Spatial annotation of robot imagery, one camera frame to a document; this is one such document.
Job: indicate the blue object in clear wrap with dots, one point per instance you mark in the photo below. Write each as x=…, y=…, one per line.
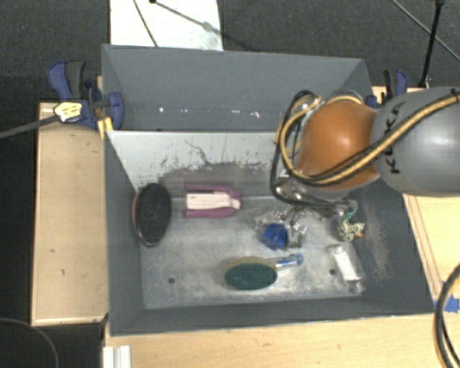
x=274, y=236

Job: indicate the pale wood board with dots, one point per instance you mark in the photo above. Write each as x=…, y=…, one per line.
x=71, y=221

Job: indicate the grey metal bin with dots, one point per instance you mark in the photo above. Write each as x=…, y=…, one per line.
x=222, y=83

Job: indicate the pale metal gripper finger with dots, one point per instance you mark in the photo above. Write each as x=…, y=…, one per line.
x=297, y=233
x=283, y=214

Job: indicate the small white bottle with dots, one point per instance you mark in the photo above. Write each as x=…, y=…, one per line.
x=345, y=265

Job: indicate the black oval brush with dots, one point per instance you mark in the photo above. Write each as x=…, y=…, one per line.
x=153, y=213

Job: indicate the purple and white stapler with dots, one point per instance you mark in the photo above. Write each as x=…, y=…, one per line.
x=211, y=201

